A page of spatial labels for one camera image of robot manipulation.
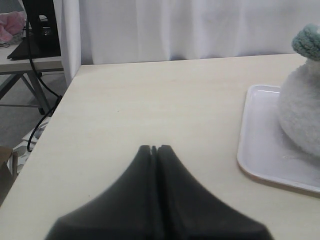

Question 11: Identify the green knitted scarf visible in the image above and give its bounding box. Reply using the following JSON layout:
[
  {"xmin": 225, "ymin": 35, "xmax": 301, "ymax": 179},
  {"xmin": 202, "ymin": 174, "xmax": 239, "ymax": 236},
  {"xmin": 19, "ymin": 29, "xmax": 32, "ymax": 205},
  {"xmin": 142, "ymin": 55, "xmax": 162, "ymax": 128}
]
[{"xmin": 291, "ymin": 23, "xmax": 320, "ymax": 62}]

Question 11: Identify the grey side table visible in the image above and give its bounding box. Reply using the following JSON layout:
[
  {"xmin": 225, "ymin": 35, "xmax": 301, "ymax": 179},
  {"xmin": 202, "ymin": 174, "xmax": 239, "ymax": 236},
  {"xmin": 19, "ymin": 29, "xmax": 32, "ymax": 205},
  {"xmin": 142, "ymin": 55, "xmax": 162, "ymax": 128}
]
[{"xmin": 0, "ymin": 44, "xmax": 64, "ymax": 115}]

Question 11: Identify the black monitor stand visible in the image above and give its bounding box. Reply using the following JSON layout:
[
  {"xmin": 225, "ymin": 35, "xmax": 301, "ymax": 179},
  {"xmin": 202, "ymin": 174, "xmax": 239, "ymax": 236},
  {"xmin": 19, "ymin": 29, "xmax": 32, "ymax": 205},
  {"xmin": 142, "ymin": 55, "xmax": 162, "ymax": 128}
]
[{"xmin": 7, "ymin": 0, "xmax": 61, "ymax": 61}]

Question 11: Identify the white plastic tray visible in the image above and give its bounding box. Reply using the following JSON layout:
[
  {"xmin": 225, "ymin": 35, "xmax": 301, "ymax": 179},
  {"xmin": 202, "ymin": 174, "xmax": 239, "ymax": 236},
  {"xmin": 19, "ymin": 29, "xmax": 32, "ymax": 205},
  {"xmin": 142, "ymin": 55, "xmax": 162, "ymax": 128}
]
[{"xmin": 237, "ymin": 85, "xmax": 320, "ymax": 195}]

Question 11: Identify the white backdrop curtain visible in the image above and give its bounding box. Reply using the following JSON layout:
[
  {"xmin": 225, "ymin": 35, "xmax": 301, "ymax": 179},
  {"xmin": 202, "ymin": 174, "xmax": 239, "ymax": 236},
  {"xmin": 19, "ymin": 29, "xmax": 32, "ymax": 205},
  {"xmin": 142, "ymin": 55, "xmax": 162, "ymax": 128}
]
[{"xmin": 54, "ymin": 0, "xmax": 320, "ymax": 84}]

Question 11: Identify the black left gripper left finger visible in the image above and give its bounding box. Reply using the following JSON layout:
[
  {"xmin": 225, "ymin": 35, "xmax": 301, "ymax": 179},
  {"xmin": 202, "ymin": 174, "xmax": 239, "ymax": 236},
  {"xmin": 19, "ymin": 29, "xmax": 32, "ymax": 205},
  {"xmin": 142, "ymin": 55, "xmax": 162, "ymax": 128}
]
[{"xmin": 46, "ymin": 145, "xmax": 160, "ymax": 240}]

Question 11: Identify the pink cloth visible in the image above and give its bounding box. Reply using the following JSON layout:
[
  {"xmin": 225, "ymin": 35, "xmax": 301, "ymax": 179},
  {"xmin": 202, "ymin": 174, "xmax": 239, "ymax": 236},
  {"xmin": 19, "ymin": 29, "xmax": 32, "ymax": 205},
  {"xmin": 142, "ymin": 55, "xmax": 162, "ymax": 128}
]
[{"xmin": 0, "ymin": 11, "xmax": 26, "ymax": 43}]

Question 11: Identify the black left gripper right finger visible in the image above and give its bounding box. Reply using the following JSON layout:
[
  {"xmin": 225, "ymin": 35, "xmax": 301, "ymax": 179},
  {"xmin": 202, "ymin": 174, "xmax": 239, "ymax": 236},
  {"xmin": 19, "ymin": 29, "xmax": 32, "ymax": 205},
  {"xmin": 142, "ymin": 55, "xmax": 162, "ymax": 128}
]
[{"xmin": 156, "ymin": 145, "xmax": 273, "ymax": 240}]

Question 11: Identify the black floor cable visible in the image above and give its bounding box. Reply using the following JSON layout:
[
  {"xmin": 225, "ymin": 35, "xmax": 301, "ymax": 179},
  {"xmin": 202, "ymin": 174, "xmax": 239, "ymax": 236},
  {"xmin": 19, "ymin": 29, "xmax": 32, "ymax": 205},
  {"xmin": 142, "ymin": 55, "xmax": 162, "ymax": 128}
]
[{"xmin": 23, "ymin": 14, "xmax": 63, "ymax": 152}]

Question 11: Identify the white plush snowman toy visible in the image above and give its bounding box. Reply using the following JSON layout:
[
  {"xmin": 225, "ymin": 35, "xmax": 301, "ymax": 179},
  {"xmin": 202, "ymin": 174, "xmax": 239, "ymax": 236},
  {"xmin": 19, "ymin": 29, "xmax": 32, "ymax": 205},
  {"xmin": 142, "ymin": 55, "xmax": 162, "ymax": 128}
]
[{"xmin": 277, "ymin": 59, "xmax": 320, "ymax": 157}]

